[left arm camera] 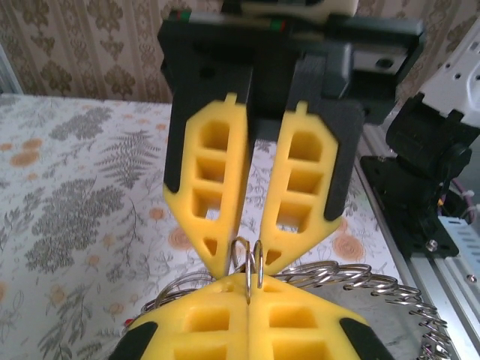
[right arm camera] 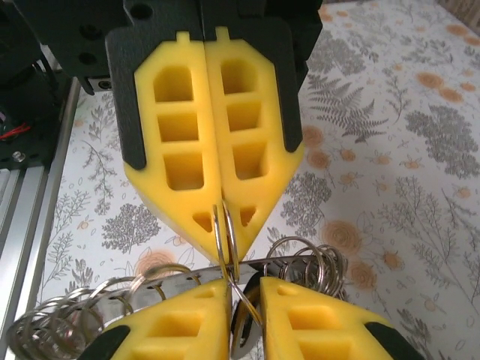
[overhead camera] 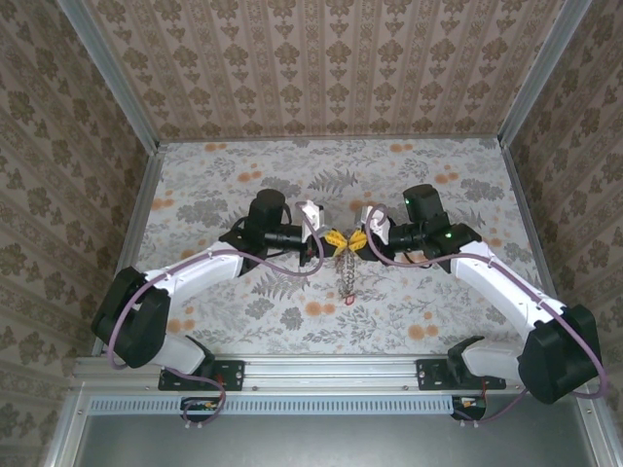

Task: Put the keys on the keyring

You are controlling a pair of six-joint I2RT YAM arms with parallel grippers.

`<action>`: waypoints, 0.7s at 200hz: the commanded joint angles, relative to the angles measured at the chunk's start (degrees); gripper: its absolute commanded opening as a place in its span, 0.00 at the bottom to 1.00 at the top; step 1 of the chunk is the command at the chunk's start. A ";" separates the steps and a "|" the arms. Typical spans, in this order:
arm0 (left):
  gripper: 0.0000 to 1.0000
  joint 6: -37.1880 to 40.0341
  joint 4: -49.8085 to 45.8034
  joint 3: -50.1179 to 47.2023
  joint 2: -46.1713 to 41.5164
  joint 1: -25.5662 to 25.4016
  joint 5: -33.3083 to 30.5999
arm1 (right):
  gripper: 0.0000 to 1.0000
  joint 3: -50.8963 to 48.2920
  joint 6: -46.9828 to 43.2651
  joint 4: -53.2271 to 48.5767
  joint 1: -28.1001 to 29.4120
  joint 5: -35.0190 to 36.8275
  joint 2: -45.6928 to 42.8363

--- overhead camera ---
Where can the grey sheet metal panel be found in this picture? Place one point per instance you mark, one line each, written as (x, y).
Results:
(331, 442)

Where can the floral table cover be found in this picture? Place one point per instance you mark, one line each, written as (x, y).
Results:
(292, 331)

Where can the aluminium table edge rail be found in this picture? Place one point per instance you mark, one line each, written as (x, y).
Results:
(144, 194)
(522, 194)

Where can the thin aluminium edge rail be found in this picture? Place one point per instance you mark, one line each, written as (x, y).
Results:
(331, 140)

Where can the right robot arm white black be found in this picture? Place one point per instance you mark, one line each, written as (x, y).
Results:
(496, 287)

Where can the wide aluminium base rail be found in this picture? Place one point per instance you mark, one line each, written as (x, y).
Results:
(331, 372)

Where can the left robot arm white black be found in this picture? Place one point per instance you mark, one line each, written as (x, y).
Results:
(194, 275)

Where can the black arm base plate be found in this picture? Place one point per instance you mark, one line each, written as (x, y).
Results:
(428, 374)
(233, 374)

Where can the aluminium frame post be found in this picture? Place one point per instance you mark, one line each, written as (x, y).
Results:
(113, 73)
(541, 73)

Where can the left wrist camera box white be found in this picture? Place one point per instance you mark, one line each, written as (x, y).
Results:
(311, 214)

